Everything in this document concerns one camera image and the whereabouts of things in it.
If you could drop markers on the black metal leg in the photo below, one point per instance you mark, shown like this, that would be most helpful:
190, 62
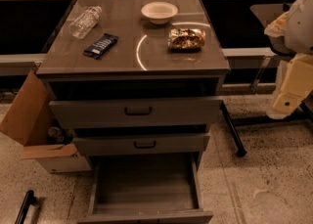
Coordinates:
241, 151

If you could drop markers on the clear plastic water bottle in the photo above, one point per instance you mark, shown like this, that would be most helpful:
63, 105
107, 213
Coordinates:
83, 24

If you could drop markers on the dark blue snack bar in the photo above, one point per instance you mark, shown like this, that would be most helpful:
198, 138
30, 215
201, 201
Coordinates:
101, 46

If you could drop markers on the black bar on floor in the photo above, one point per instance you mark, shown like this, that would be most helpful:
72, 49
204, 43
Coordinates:
28, 200

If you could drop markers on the gold foil snack bag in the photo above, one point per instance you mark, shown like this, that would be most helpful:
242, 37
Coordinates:
186, 38

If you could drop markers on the grey top drawer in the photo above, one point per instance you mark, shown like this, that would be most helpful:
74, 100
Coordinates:
136, 112

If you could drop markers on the grey drawer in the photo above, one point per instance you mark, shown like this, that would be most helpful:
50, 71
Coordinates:
146, 144
136, 112
146, 189

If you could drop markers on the grey middle drawer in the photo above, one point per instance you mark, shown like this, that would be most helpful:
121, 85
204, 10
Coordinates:
146, 144

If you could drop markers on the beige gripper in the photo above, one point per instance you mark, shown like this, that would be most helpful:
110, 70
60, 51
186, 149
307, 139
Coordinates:
300, 27

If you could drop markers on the open cardboard box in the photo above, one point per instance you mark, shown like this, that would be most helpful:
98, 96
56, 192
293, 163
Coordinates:
28, 121

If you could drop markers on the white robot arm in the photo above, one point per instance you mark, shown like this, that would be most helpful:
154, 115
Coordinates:
298, 30

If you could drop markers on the grey bottom drawer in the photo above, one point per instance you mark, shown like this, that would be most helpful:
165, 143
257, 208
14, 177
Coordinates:
146, 189

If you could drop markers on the white paper bowl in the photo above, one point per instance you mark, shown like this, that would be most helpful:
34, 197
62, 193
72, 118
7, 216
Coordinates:
159, 12

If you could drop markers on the grey drawer cabinet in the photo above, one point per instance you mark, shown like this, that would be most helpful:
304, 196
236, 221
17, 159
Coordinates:
138, 66

